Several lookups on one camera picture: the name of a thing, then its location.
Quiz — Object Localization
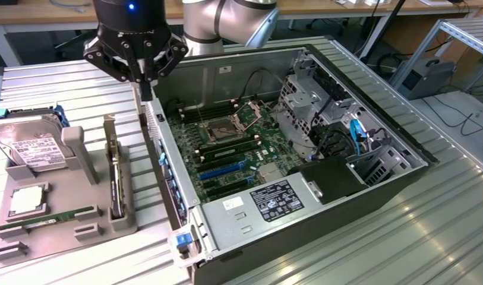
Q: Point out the green motherboard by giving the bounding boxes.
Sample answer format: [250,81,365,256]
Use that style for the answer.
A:
[165,99,301,206]

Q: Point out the coiled floor cables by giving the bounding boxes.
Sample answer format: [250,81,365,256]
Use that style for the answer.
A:
[376,52,401,75]

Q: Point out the black expansion slot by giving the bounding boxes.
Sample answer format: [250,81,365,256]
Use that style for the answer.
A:
[202,177,246,192]
[204,183,249,200]
[194,157,242,173]

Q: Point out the blue case latch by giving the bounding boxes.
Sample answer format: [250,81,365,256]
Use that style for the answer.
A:
[174,233,193,249]

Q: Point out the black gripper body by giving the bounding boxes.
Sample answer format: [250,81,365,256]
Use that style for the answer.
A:
[90,0,174,65]

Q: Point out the grey parts rack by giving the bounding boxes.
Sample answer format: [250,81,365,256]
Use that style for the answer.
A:
[0,125,140,270]

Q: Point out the blue disk carrier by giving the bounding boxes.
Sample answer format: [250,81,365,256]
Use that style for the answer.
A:
[0,102,70,129]

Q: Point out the thin locking lever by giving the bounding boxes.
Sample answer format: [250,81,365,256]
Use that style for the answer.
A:
[193,99,206,130]

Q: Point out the grey floor unit with handle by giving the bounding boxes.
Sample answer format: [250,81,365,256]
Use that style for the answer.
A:
[393,58,456,101]

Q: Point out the dark RAM stick with label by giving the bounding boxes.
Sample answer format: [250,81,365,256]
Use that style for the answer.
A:
[200,144,261,163]

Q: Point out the silver CPU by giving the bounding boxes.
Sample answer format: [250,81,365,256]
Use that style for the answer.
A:
[8,188,44,217]

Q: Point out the open black PC case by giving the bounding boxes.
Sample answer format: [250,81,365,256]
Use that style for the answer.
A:
[137,43,440,285]

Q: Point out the blue expansion slot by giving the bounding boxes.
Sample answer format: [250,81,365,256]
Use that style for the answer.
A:
[198,164,246,182]

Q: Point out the Nvidia Quadro graphics card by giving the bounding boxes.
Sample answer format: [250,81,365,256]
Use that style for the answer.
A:
[102,114,128,221]

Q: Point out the black stand pole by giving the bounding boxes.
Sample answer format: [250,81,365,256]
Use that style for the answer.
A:
[358,0,408,60]

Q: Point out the aluminium frame with slats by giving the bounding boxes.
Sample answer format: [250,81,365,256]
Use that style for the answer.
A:
[389,16,483,93]

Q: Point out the silver disk bay cage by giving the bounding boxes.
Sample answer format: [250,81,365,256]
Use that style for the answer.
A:
[278,49,370,131]

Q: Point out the green RAM stick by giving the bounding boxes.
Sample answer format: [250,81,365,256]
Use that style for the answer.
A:
[0,207,94,232]

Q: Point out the long wooden desk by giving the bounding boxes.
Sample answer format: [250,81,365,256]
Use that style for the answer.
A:
[0,0,483,68]

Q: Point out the black looped wire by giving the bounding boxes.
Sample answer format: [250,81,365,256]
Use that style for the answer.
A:
[241,68,284,103]

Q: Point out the light blue network cable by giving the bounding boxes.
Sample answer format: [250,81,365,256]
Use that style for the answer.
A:
[49,0,93,13]

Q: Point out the silver hard disk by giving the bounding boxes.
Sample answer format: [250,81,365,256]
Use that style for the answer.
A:
[0,114,74,173]

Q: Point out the blue disk wire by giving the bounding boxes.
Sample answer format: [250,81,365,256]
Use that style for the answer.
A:
[346,118,369,157]

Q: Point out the CPU socket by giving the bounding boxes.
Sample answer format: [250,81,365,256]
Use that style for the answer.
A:
[200,118,246,144]

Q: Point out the black air duct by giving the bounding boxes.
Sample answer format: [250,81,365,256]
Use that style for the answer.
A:
[286,156,372,206]

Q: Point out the black wire bundle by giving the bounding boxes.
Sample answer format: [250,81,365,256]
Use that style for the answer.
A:
[306,121,354,163]

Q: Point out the silver power supply unit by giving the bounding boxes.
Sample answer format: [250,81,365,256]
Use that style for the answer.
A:
[190,173,325,253]

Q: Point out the silver chipset heatsink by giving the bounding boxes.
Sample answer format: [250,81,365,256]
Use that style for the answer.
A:
[257,164,284,182]

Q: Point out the metal socket cover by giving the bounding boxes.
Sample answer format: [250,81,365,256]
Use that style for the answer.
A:
[232,100,266,132]

